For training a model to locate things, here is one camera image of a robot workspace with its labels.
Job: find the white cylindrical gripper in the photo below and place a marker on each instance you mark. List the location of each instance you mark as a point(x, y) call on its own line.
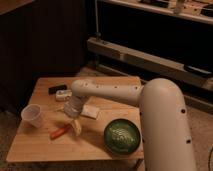
point(73, 109)

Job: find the small white square block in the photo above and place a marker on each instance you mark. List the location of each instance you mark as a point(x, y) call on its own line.
point(90, 111)

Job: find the vertical metal pole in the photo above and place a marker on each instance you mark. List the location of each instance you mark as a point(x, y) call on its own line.
point(98, 34)

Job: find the long grey metal beam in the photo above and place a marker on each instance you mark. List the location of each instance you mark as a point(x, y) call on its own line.
point(149, 62)

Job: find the white remote control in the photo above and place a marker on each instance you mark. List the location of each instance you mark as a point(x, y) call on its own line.
point(63, 95)

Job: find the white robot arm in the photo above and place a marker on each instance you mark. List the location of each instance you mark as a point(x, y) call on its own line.
point(165, 129)

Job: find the wooden shelf with items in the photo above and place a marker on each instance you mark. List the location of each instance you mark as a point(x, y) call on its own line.
point(187, 9)

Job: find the black rectangular block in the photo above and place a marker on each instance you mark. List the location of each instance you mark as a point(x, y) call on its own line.
point(54, 89)

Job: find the wooden side table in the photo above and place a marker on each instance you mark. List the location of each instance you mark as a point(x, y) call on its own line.
point(34, 145)

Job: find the green patterned bowl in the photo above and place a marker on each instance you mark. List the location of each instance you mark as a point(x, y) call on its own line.
point(122, 137)

